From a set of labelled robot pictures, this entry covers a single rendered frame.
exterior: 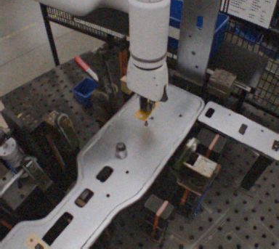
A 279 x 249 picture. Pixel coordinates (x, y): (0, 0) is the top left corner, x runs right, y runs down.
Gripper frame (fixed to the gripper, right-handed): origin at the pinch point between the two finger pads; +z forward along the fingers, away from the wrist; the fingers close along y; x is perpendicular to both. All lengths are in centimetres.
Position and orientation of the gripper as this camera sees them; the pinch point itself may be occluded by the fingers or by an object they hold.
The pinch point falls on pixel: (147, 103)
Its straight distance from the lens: 73.0
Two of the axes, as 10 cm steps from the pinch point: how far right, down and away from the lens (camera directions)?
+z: 0.0, 6.5, 7.6
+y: 8.3, 4.2, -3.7
